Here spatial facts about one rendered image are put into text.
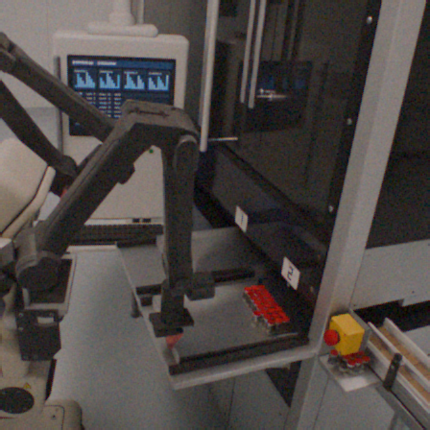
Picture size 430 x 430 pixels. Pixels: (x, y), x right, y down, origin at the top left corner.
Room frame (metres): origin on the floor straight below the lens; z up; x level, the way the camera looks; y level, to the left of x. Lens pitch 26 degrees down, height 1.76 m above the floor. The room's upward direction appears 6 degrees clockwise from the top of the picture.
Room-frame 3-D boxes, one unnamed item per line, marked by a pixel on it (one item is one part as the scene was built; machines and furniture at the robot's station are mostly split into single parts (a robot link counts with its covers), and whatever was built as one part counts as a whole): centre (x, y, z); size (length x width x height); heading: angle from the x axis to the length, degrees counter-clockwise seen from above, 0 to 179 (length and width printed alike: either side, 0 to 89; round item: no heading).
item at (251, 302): (1.11, -0.16, 0.90); 0.18 x 0.02 x 0.05; 23
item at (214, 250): (1.42, -0.02, 0.90); 0.34 x 0.26 x 0.04; 114
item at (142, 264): (1.24, -0.03, 0.87); 0.70 x 0.48 x 0.02; 24
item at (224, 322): (1.06, -0.06, 0.90); 0.34 x 0.26 x 0.04; 113
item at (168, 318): (0.93, 0.07, 1.01); 0.10 x 0.07 x 0.07; 114
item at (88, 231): (1.62, 0.37, 0.82); 0.40 x 0.14 x 0.02; 104
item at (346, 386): (0.93, -0.41, 0.87); 0.14 x 0.13 x 0.02; 114
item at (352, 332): (0.93, -0.37, 1.00); 0.08 x 0.07 x 0.07; 114
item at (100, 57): (1.85, 0.40, 1.19); 0.50 x 0.19 x 0.78; 104
